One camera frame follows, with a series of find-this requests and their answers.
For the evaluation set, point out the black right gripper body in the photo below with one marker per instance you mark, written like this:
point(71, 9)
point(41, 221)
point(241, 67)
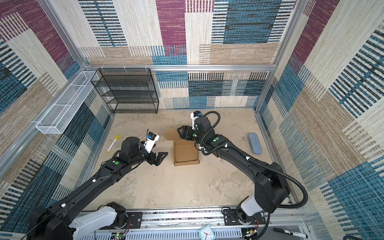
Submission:
point(191, 134)

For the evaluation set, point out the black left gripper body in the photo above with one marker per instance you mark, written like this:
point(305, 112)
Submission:
point(150, 158)

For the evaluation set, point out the brown cardboard box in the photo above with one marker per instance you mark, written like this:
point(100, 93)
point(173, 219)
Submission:
point(185, 152)

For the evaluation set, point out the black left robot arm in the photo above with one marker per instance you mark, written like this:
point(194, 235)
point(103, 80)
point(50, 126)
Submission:
point(58, 221)

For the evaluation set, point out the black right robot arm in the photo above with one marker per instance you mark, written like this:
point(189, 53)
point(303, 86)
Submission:
point(270, 186)

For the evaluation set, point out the yellow-capped white marker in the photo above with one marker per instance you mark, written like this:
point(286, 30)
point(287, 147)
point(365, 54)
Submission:
point(112, 144)

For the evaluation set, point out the blue-grey glasses case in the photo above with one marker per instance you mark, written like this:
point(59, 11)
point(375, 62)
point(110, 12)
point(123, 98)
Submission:
point(255, 143)

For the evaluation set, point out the small teal alarm clock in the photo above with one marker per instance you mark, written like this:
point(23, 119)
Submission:
point(207, 233)

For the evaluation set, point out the black marker pen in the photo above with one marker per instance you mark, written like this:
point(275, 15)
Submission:
point(292, 233)

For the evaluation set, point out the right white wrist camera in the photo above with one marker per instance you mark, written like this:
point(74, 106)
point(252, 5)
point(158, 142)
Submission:
point(195, 115)

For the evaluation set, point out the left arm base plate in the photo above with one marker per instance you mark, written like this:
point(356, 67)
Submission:
point(128, 220)

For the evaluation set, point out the black wire shelf rack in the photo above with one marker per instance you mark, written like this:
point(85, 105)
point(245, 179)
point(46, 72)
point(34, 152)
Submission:
point(127, 90)

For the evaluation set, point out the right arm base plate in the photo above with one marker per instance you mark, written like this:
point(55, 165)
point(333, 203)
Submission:
point(231, 218)

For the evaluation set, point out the white wire mesh basket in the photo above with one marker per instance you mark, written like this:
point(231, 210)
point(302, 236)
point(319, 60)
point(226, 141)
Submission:
point(59, 116)

